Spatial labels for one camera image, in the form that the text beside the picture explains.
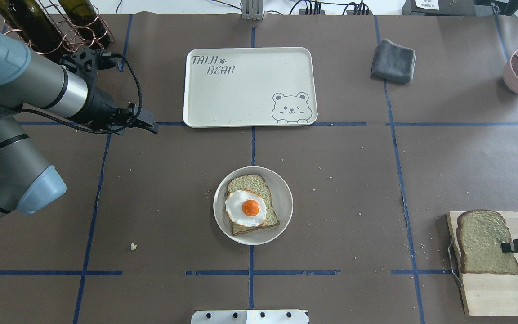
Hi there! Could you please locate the cream bear tray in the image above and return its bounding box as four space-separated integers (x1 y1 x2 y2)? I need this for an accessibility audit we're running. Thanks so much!
183 47 318 128

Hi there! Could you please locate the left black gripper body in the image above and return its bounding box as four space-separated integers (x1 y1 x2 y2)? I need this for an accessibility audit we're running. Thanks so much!
60 47 142 135

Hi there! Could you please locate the middle green wine bottle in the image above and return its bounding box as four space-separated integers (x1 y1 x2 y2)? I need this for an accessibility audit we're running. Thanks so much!
0 0 65 62

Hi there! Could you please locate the green wine bottle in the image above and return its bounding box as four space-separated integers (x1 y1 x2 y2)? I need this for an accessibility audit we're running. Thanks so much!
59 0 111 50
0 0 65 62

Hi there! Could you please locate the grey folded cloth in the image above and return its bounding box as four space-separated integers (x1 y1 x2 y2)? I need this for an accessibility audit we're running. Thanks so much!
371 39 416 84

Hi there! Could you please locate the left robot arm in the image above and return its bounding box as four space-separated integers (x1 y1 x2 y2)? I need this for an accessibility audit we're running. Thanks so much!
0 33 158 219

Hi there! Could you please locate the bread slice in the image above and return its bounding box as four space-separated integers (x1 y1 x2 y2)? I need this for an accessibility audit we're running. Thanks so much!
456 210 518 275
228 175 280 236

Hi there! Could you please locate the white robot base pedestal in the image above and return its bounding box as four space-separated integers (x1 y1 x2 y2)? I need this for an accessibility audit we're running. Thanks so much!
191 309 310 324

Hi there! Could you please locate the aluminium frame post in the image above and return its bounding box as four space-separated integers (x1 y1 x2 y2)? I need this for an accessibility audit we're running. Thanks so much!
240 0 265 21

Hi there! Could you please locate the fried egg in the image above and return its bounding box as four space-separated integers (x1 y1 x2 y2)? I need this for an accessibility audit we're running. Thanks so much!
225 189 267 227

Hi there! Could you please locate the white plate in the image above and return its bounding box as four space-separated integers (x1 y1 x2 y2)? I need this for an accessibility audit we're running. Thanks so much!
213 166 294 246

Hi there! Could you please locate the wooden cutting board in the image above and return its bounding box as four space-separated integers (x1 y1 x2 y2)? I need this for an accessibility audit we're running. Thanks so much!
447 211 518 316

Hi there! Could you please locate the copper wire bottle rack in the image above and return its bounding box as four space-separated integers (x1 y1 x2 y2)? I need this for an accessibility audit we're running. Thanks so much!
5 0 113 54

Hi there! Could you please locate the back green wine bottle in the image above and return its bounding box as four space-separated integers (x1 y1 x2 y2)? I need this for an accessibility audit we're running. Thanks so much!
59 0 111 50

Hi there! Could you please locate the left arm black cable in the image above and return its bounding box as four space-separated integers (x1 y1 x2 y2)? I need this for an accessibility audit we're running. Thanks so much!
16 52 143 135

